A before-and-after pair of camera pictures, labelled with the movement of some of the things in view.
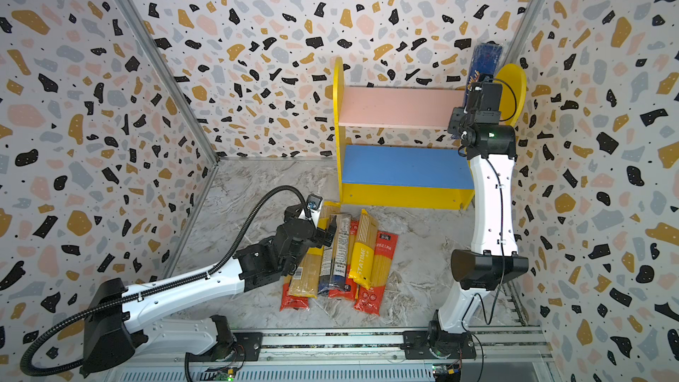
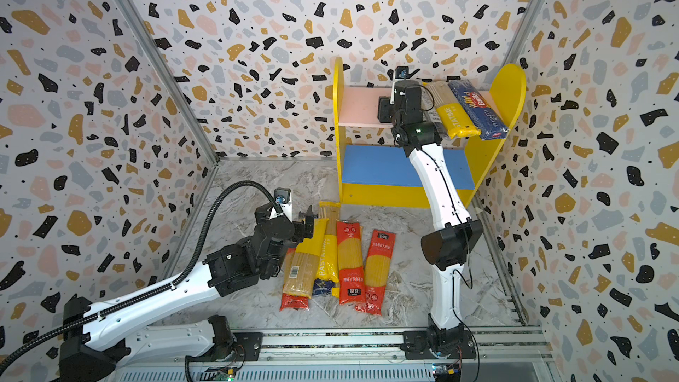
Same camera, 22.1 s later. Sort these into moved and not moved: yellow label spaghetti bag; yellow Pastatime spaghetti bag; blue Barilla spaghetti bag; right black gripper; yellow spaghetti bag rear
Moved: right black gripper; blue Barilla spaghetti bag; yellow Pastatime spaghetti bag
Not moved: yellow spaghetti bag rear; yellow label spaghetti bag
